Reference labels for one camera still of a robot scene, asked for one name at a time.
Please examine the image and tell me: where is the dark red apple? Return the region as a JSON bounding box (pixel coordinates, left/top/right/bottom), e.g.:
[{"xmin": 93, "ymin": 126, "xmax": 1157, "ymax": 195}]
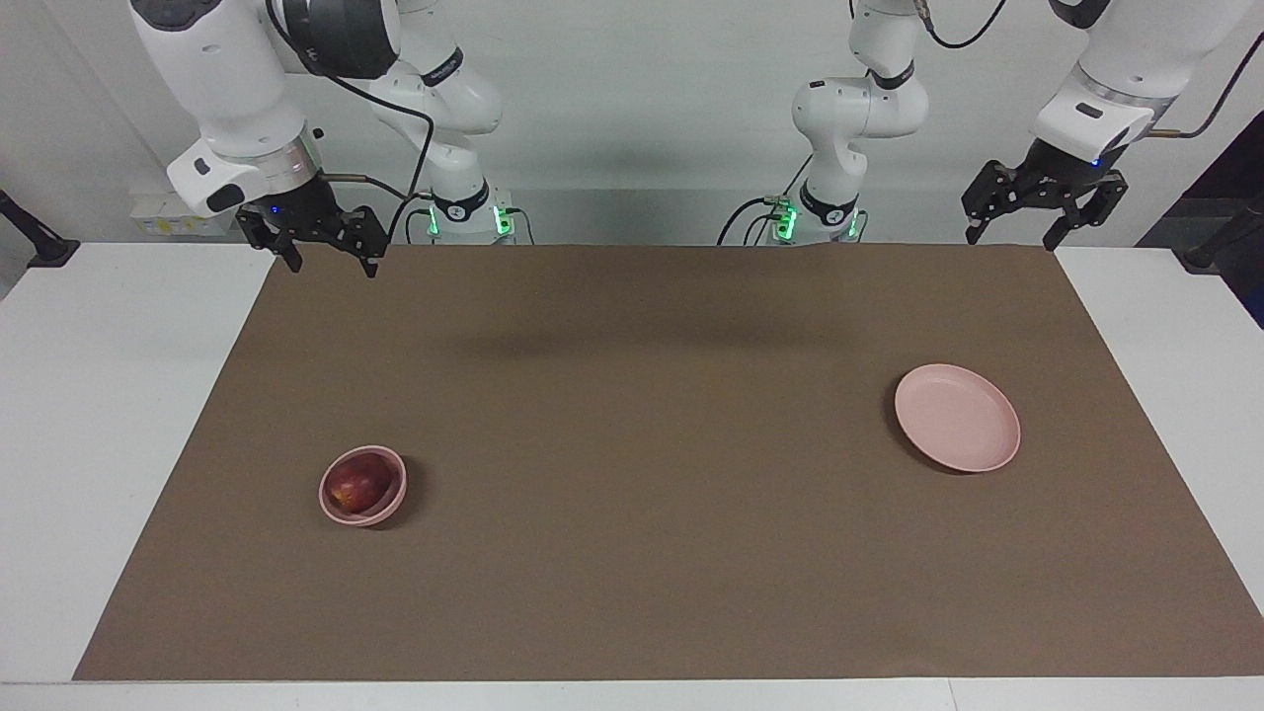
[{"xmin": 328, "ymin": 454, "xmax": 392, "ymax": 514}]

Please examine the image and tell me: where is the white wall power strip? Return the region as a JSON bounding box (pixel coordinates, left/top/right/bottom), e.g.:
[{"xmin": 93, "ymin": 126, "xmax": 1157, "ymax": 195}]
[{"xmin": 131, "ymin": 191, "xmax": 238, "ymax": 238}]

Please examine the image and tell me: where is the black base power cable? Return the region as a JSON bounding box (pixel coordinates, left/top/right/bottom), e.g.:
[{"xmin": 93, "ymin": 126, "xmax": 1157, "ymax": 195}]
[
  {"xmin": 718, "ymin": 196, "xmax": 791, "ymax": 246},
  {"xmin": 385, "ymin": 193, "xmax": 435, "ymax": 245}
]

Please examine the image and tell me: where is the dark background panel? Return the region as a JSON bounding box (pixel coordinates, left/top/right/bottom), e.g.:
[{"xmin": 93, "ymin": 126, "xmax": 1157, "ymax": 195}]
[{"xmin": 1136, "ymin": 111, "xmax": 1264, "ymax": 327}]

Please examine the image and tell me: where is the pink bowl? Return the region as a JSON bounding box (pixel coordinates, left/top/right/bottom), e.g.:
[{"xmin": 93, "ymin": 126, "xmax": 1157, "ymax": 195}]
[{"xmin": 318, "ymin": 444, "xmax": 408, "ymax": 527}]

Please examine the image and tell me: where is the black clamp stand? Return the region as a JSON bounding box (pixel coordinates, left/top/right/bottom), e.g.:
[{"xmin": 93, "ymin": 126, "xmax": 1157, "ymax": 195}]
[
  {"xmin": 0, "ymin": 190, "xmax": 80, "ymax": 268},
  {"xmin": 1183, "ymin": 197, "xmax": 1264, "ymax": 273}
]

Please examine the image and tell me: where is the brown table mat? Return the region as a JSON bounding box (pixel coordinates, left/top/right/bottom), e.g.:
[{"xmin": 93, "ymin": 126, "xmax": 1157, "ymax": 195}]
[{"xmin": 74, "ymin": 244, "xmax": 1264, "ymax": 682}]

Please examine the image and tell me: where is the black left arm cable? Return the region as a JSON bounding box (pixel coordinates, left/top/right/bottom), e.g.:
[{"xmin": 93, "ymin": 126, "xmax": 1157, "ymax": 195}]
[{"xmin": 913, "ymin": 0, "xmax": 1264, "ymax": 139}]

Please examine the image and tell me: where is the pink plate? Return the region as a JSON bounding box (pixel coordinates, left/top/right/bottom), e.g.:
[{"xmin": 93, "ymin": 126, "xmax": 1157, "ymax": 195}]
[{"xmin": 895, "ymin": 363, "xmax": 1022, "ymax": 473}]

